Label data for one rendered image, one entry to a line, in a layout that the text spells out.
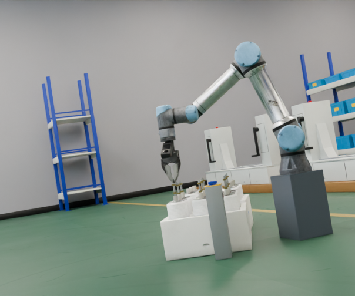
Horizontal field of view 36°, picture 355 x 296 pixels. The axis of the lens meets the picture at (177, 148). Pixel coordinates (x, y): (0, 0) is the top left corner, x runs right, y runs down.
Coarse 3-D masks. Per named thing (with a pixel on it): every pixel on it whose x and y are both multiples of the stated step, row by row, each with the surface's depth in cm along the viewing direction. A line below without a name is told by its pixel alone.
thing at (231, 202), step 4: (224, 196) 250; (228, 196) 249; (232, 196) 249; (236, 196) 251; (224, 200) 249; (228, 200) 249; (232, 200) 249; (236, 200) 251; (228, 204) 249; (232, 204) 249; (236, 204) 250; (228, 208) 249; (232, 208) 249; (236, 208) 250
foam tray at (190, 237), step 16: (240, 208) 253; (160, 224) 250; (176, 224) 249; (192, 224) 248; (208, 224) 247; (240, 224) 245; (176, 240) 249; (192, 240) 248; (208, 240) 247; (240, 240) 245; (176, 256) 249; (192, 256) 248
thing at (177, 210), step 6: (168, 204) 255; (174, 204) 252; (180, 204) 253; (186, 204) 256; (168, 210) 255; (174, 210) 252; (180, 210) 252; (186, 210) 254; (174, 216) 252; (180, 216) 252; (186, 216) 254
